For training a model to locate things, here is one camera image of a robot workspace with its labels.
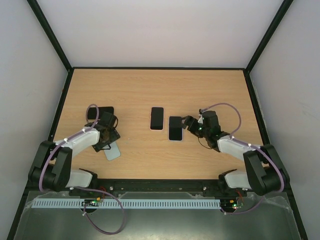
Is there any light blue smartphone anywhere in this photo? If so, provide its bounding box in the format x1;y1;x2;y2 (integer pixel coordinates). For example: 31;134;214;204
103;141;121;161

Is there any lilac magsafe phone case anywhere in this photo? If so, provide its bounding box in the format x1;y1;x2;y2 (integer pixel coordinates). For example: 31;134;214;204
167;115;185;143

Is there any black phone case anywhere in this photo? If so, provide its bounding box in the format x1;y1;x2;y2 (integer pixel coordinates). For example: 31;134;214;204
86;106;114;120

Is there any pink phone case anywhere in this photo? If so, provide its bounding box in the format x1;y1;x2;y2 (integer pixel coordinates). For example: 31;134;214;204
149;106;166;131

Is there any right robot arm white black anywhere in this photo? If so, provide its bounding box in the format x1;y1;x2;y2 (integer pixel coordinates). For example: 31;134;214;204
182;110;290;196

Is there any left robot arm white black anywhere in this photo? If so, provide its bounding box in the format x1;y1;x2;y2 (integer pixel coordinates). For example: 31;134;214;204
28;112;121;192

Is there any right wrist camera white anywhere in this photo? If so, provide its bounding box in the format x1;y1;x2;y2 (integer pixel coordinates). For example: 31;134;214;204
197;114;204;124

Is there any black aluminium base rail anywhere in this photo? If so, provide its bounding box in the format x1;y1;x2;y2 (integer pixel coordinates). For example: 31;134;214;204
26;176;291;198

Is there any white slotted cable duct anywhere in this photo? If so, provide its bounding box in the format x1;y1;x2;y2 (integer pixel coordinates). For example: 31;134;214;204
31;198;221;210

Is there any black enclosure frame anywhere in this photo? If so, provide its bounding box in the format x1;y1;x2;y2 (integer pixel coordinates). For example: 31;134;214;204
7;0;308;240

